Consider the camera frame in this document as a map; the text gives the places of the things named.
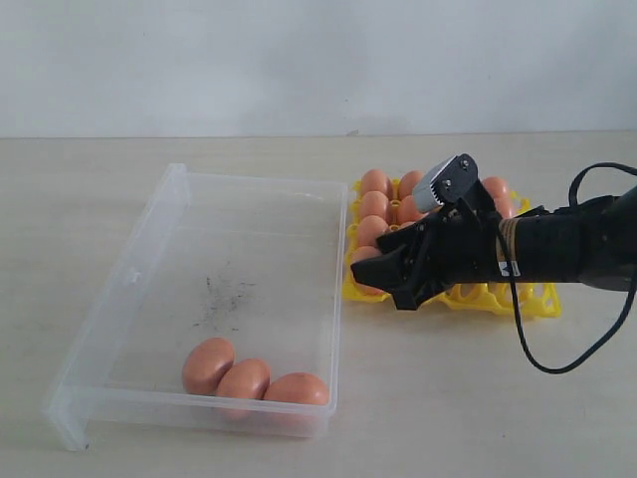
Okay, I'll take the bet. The black camera cable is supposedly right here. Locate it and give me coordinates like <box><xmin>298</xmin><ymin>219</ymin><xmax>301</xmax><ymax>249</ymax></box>
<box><xmin>495</xmin><ymin>161</ymin><xmax>637</xmax><ymax>374</ymax></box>

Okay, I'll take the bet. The brown egg packed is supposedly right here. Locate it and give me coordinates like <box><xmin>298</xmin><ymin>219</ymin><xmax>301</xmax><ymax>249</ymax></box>
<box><xmin>398</xmin><ymin>170</ymin><xmax>425</xmax><ymax>200</ymax></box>
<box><xmin>482</xmin><ymin>176</ymin><xmax>510</xmax><ymax>199</ymax></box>
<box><xmin>359</xmin><ymin>168</ymin><xmax>393</xmax><ymax>199</ymax></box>

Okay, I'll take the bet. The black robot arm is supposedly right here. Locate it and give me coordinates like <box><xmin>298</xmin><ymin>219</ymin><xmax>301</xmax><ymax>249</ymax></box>
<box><xmin>350</xmin><ymin>189</ymin><xmax>636</xmax><ymax>310</ymax></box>

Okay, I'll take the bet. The yellow plastic egg tray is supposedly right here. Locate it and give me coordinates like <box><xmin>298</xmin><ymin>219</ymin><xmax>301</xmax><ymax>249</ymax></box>
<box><xmin>342</xmin><ymin>178</ymin><xmax>561</xmax><ymax>318</ymax></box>

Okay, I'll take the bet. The brown egg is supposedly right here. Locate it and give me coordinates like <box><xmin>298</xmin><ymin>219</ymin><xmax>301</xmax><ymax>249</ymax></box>
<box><xmin>358</xmin><ymin>190</ymin><xmax>392</xmax><ymax>224</ymax></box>
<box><xmin>396</xmin><ymin>195</ymin><xmax>430</xmax><ymax>225</ymax></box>
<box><xmin>263</xmin><ymin>372</ymin><xmax>329</xmax><ymax>406</ymax></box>
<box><xmin>494</xmin><ymin>197</ymin><xmax>518</xmax><ymax>219</ymax></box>
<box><xmin>350</xmin><ymin>245</ymin><xmax>384</xmax><ymax>296</ymax></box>
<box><xmin>181</xmin><ymin>337</ymin><xmax>235</xmax><ymax>395</ymax></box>
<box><xmin>356</xmin><ymin>215</ymin><xmax>390</xmax><ymax>248</ymax></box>
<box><xmin>216</xmin><ymin>358</ymin><xmax>271</xmax><ymax>399</ymax></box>

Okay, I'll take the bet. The clear plastic bin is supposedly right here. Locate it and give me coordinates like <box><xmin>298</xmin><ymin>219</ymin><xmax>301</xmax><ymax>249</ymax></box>
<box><xmin>43</xmin><ymin>163</ymin><xmax>349</xmax><ymax>451</ymax></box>

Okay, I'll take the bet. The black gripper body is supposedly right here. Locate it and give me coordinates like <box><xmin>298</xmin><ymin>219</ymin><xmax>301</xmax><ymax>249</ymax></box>
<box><xmin>407</xmin><ymin>183</ymin><xmax>503</xmax><ymax>303</ymax></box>

